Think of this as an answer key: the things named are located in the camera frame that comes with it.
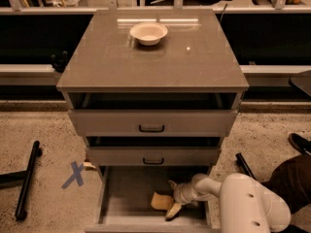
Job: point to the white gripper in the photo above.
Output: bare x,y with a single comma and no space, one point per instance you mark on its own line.
180,194

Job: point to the yellow sponge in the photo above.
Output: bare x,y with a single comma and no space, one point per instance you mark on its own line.
162,202

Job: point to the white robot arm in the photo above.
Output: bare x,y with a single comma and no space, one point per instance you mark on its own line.
246,206

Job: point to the grey bottom drawer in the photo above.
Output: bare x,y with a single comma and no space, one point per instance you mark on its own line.
125,201

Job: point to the grey drawer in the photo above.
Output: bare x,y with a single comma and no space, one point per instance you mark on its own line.
125,201
153,151
153,114

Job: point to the grey middle drawer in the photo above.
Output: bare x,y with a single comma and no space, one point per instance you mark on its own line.
153,151

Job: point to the grey drawer cabinet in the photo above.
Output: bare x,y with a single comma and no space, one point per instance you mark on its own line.
194,57

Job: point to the grey top drawer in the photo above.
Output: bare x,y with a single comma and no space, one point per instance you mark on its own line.
153,114

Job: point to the black stand leg right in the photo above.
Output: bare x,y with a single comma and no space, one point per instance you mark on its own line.
241,162

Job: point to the black stand leg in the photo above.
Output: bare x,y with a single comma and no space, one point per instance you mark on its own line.
22,178
241,162

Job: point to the blue tape cross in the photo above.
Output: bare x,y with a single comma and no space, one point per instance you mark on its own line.
76,175

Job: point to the brown trouser leg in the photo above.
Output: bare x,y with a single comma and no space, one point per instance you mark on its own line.
291,180

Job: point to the black sneaker far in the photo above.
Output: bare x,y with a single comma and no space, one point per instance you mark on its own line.
299,143

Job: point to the black stand leg left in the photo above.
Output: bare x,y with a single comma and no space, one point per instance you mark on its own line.
22,178

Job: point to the white paper bowl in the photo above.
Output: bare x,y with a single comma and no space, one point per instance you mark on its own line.
148,33

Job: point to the black clamp knob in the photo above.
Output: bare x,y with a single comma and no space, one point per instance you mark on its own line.
59,63

